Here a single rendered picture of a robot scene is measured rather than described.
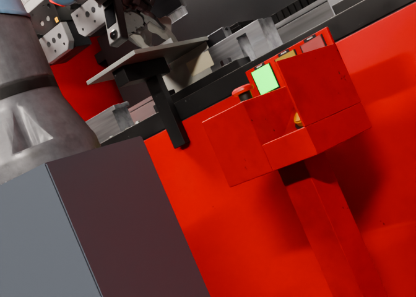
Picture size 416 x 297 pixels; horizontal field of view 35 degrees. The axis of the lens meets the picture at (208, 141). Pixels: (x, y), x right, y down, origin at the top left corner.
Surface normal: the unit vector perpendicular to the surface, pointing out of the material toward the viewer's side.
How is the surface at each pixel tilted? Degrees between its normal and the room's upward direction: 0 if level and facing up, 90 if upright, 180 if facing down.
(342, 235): 90
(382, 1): 90
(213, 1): 90
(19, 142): 90
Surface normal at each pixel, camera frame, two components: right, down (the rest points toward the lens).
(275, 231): -0.60, 0.24
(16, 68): 0.53, -0.25
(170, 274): 0.81, -0.37
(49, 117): 0.48, -0.56
